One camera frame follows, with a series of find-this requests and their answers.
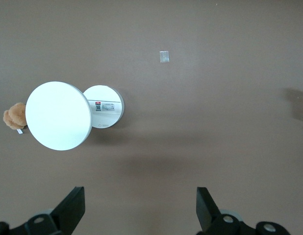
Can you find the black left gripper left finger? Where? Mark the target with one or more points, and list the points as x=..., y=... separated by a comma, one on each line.
x=68, y=213

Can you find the brown plush toy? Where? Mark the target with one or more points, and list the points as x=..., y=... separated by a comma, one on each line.
x=15, y=116

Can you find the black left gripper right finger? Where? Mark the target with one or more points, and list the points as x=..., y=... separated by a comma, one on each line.
x=208, y=215

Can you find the white round charger stand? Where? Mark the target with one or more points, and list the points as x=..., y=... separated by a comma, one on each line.
x=58, y=115

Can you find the small clear tape piece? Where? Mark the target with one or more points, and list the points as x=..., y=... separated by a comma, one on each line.
x=164, y=56

